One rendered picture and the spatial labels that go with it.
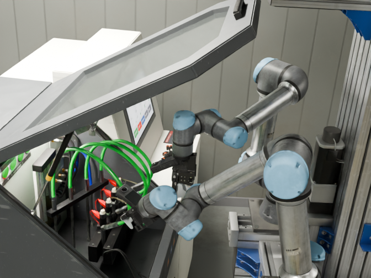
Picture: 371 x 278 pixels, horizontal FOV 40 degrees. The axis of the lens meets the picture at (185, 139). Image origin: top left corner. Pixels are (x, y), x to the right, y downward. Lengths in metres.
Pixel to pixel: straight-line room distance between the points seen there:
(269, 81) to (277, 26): 1.53
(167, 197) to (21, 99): 0.82
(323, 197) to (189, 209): 0.52
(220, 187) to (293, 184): 0.32
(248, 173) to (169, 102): 2.17
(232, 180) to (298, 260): 0.31
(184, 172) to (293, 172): 0.58
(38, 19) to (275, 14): 1.57
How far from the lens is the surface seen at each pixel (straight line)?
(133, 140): 2.46
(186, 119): 1.74
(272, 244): 2.24
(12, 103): 2.08
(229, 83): 3.63
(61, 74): 2.25
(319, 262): 1.72
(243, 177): 1.58
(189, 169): 1.85
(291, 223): 1.47
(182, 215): 1.58
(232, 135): 1.73
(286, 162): 1.36
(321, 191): 1.87
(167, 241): 2.18
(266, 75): 2.04
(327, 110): 3.82
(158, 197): 1.54
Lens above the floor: 2.32
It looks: 27 degrees down
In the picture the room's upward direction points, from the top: 3 degrees clockwise
